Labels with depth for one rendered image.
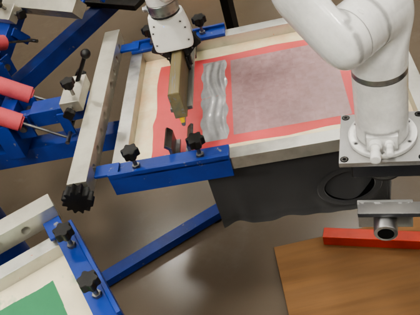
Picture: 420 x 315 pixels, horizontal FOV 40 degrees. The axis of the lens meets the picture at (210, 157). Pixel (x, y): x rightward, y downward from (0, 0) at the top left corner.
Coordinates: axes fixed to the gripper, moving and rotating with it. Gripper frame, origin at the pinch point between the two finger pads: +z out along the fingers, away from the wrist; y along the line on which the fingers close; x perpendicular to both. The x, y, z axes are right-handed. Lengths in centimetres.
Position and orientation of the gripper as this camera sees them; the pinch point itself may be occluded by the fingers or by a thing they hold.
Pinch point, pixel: (181, 62)
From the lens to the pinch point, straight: 155.3
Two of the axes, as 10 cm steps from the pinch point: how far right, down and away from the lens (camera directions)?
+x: 0.0, -6.8, 7.4
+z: 2.4, 7.2, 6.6
